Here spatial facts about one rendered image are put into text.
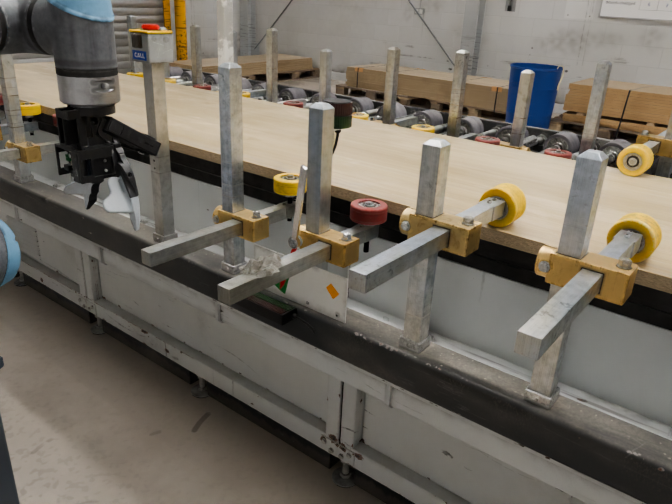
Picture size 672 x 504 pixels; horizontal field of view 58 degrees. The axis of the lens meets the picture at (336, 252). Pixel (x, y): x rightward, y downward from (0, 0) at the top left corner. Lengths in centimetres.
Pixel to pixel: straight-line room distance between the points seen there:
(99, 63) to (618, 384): 106
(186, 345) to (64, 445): 48
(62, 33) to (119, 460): 135
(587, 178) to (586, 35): 754
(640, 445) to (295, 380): 105
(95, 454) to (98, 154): 122
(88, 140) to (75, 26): 17
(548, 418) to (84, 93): 89
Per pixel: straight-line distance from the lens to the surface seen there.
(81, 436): 215
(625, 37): 833
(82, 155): 102
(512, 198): 122
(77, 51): 101
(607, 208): 149
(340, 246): 118
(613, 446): 106
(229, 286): 102
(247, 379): 200
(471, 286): 132
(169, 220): 162
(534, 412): 108
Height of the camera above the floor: 132
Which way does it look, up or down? 23 degrees down
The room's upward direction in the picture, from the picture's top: 3 degrees clockwise
